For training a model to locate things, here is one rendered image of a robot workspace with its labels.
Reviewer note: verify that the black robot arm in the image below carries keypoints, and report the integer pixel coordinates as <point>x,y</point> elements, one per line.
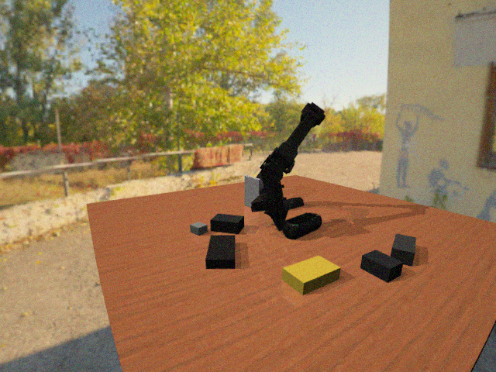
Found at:
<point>282,158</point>

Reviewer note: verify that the dark grey switch panel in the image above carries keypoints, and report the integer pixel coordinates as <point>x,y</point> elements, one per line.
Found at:
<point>301,225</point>

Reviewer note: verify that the yellow rectangular block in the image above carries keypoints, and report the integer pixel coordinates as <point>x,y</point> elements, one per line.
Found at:
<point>311,274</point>

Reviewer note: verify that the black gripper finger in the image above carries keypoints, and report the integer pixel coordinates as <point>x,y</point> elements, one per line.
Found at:
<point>281,217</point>
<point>274,218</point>

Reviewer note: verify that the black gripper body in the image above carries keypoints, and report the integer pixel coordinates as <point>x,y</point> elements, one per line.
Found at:
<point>285,204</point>

